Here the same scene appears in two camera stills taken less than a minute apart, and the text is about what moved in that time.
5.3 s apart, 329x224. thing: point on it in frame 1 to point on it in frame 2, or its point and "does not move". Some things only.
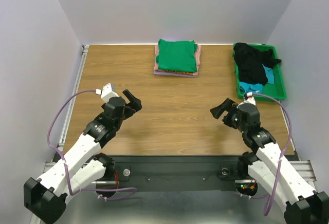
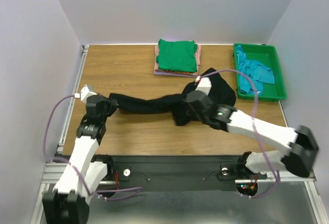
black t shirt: (250, 61) to (184, 113)
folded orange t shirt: (180, 72) does not move
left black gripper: (135, 103) to (112, 104)
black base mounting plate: (177, 172) does not move
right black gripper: (226, 114) to (192, 104)
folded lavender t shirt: (174, 74) does not move
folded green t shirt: (177, 56) does not move
